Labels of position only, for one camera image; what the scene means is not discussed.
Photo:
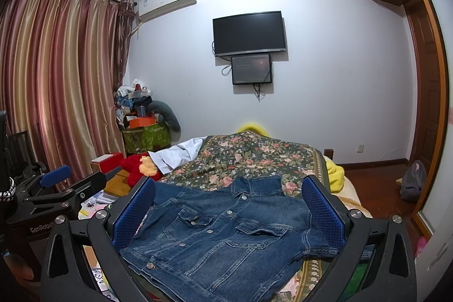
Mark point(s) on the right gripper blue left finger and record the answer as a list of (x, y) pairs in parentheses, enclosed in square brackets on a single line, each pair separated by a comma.
[(66, 273)]

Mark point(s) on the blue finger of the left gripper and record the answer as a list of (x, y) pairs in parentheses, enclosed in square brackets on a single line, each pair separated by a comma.
[(89, 186), (55, 176)]

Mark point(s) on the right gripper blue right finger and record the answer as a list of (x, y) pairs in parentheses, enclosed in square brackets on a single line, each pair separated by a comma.
[(374, 260)]

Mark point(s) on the blue denim jacket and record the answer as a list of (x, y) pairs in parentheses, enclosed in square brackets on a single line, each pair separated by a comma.
[(243, 242)]

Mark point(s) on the red box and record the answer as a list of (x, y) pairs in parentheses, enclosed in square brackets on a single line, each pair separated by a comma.
[(107, 162)]

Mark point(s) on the red plush toy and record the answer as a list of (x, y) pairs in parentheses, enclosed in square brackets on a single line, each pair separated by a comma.
[(138, 166)]

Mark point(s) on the white shirt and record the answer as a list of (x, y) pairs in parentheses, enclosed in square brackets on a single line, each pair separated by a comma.
[(167, 160)]

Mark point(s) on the orange box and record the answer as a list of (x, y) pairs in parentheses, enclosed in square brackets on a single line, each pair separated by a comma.
[(140, 122)]

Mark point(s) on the grey neck pillow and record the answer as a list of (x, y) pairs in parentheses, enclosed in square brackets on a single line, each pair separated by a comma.
[(165, 113)]

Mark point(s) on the grey backpack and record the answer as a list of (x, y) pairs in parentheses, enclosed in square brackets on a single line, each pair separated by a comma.
[(413, 182)]

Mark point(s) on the yellow blanket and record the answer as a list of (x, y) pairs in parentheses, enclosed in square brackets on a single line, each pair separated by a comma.
[(336, 173)]

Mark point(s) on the floral green bedspread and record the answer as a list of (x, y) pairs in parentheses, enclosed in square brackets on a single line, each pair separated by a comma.
[(222, 159)]

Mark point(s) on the pink striped curtain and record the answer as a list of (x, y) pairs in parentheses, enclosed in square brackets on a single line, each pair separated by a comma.
[(62, 62)]

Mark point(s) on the white air conditioner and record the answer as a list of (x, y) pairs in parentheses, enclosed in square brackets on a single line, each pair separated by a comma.
[(150, 9)]

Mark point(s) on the wooden door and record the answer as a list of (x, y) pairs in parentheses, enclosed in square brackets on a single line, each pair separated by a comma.
[(431, 79)]

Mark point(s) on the small black wall monitor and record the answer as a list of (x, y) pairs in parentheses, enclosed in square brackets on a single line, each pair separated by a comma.
[(252, 69)]

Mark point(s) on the black wall television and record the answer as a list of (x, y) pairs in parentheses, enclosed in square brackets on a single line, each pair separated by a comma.
[(261, 32)]

